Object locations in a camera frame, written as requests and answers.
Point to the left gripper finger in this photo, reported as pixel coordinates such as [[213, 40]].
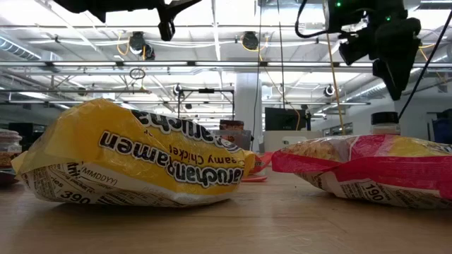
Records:
[[178, 5]]

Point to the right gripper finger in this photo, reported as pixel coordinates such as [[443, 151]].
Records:
[[397, 77]]

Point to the black-lidded spice jar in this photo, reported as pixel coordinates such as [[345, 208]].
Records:
[[385, 118]]

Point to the taco seasoning mix packet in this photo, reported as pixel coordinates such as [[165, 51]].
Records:
[[231, 125]]

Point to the orange chicken ramen packet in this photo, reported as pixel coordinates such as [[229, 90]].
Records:
[[257, 164]]

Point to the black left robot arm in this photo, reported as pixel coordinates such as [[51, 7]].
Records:
[[106, 5]]

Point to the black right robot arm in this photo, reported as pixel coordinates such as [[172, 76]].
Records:
[[353, 14]]

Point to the red ramen packet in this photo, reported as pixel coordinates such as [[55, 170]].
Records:
[[370, 169]]

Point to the white pillar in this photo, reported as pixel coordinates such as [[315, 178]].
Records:
[[247, 106]]

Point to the large black monitor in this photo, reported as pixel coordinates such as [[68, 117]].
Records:
[[284, 120]]

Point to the white plastic bin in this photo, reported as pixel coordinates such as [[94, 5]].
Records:
[[293, 141]]

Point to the yellow creamy chicken ramen packet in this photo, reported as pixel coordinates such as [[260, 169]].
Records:
[[123, 151]]

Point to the grey translucent bin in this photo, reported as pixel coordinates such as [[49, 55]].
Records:
[[233, 141]]

